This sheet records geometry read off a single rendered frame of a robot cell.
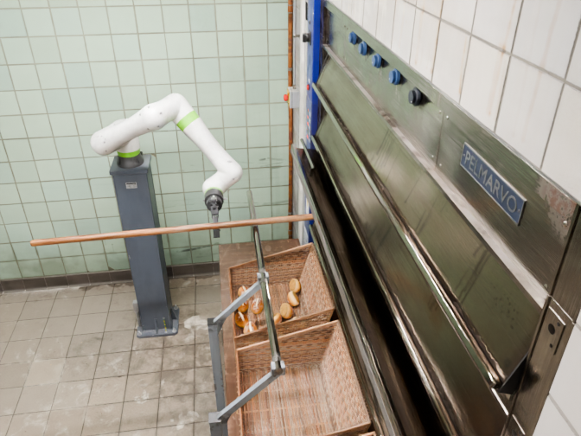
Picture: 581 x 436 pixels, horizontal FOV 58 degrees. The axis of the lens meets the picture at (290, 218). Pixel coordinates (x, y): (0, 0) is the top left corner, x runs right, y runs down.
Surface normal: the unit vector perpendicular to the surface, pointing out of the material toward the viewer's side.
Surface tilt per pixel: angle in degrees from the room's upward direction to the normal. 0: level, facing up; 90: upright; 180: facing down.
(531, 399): 90
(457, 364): 70
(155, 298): 90
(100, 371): 0
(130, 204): 90
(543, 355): 90
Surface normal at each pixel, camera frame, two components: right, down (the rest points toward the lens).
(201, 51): 0.14, 0.52
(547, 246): -0.99, 0.07
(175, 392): 0.00, -0.85
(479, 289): -0.93, -0.22
